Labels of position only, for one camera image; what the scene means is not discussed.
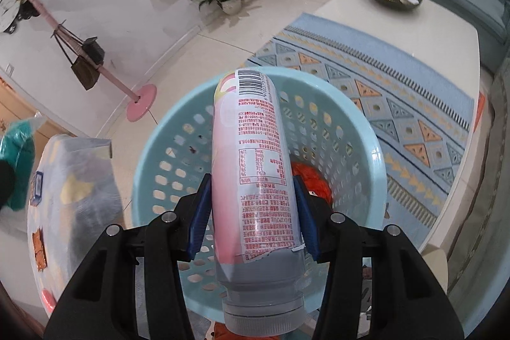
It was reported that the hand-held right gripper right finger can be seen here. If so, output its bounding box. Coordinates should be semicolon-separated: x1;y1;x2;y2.
293;175;465;340

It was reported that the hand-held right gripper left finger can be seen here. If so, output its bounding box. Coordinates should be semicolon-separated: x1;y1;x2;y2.
43;173;214;340

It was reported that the teal packet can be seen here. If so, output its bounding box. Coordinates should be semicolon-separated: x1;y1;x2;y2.
0;113;48;211

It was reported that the orange plastic bag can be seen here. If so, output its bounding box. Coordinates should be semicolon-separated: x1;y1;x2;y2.
291;162;332;205

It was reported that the light blue plastic basket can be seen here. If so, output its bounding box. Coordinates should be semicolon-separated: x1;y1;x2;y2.
131;66;387;315

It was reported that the pink plastic bottle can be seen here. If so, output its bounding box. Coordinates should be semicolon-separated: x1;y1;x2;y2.
210;67;307;336

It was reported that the blue carton box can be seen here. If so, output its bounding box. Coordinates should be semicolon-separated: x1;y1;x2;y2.
33;170;44;207

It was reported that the pink packet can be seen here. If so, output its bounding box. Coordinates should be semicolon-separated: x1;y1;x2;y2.
40;288;58;319

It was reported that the brown tote bag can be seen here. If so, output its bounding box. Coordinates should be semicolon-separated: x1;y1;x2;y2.
54;33;100;91

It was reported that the pink coat rack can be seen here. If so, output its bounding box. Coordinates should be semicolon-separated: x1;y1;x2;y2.
0;0;158;121

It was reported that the small black bag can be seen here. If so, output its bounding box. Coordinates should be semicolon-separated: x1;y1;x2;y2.
60;25;106;64

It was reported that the blue patterned rug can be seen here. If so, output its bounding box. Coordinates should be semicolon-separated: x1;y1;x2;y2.
243;12;485;245

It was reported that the black hat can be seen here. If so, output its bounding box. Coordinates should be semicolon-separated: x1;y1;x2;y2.
16;1;40;22

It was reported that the grey-green cloth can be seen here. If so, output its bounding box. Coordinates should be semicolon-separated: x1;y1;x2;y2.
446;57;510;325

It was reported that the white coffee table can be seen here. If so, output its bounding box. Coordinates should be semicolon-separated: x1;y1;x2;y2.
313;0;481;102

